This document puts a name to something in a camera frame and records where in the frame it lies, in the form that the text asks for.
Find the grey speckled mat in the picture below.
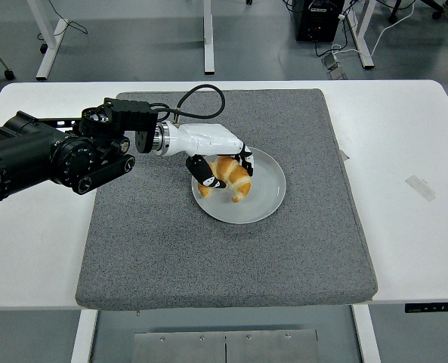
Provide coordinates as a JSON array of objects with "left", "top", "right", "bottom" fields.
[{"left": 74, "top": 88, "right": 378, "bottom": 312}]

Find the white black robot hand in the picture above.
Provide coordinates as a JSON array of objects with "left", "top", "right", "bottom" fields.
[{"left": 166, "top": 123, "right": 256, "bottom": 189}]

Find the white desk leg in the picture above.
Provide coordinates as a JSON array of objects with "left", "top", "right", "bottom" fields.
[
  {"left": 344, "top": 0, "right": 376, "bottom": 70},
  {"left": 35, "top": 0, "right": 72, "bottom": 82},
  {"left": 202, "top": 0, "right": 215, "bottom": 75}
]

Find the black table control panel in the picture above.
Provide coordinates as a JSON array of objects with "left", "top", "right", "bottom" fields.
[{"left": 403, "top": 302, "right": 448, "bottom": 314}]

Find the white floor cable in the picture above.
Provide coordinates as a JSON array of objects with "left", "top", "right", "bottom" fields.
[{"left": 330, "top": 0, "right": 418, "bottom": 57}]

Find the black floor cable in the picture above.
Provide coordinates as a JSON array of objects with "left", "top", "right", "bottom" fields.
[{"left": 36, "top": 0, "right": 89, "bottom": 54}]

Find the golden croissant bread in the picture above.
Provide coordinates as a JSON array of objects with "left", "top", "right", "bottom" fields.
[{"left": 197, "top": 155, "right": 252, "bottom": 204}]

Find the black chair base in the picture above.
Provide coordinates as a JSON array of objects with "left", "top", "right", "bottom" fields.
[{"left": 388, "top": 0, "right": 444, "bottom": 22}]

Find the black computer box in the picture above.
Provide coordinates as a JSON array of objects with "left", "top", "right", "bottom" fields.
[{"left": 295, "top": 0, "right": 346, "bottom": 43}]

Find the white table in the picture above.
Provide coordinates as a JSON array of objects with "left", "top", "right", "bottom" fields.
[{"left": 0, "top": 79, "right": 448, "bottom": 363}]

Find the grey metal plate with screws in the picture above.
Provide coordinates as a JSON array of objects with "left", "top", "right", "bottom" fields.
[{"left": 132, "top": 328, "right": 320, "bottom": 363}]

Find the clear tape strip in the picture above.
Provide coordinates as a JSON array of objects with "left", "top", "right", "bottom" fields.
[{"left": 404, "top": 175, "right": 436, "bottom": 202}]

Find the round grey plate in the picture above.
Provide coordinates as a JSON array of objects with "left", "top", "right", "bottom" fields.
[{"left": 190, "top": 146, "right": 287, "bottom": 225}]

